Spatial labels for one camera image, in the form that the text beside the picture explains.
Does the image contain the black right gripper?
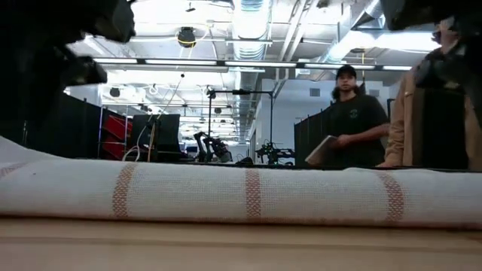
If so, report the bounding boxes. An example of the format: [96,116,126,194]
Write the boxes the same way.
[414,41,482,127]

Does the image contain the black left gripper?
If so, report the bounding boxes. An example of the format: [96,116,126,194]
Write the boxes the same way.
[0,44,108,117]

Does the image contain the white towel with red grid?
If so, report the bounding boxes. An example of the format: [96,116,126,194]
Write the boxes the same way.
[0,135,482,231]

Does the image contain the person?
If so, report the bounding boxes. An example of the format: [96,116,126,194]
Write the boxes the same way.
[304,64,391,169]
[375,18,482,171]

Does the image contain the red storage bins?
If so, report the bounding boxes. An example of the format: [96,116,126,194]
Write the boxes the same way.
[99,112,133,160]

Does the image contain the grey tablet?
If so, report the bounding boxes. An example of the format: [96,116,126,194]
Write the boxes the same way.
[304,134,340,167]

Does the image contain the long ceiling light strip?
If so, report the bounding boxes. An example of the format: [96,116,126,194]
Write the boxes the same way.
[92,57,413,72]

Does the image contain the black partition wall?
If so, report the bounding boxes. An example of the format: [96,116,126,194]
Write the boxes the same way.
[0,93,131,160]
[293,108,340,169]

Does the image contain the yellow hanging cable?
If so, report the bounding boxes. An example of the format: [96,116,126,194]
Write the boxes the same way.
[147,119,157,163]

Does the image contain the black ceiling cord reel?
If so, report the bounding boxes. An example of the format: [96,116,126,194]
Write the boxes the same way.
[176,26,197,49]

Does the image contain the silver ribbed ventilation duct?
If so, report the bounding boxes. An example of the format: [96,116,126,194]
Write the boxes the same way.
[230,0,275,146]

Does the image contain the black overhead rig frame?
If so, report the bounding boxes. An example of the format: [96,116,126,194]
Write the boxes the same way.
[206,88,275,163]

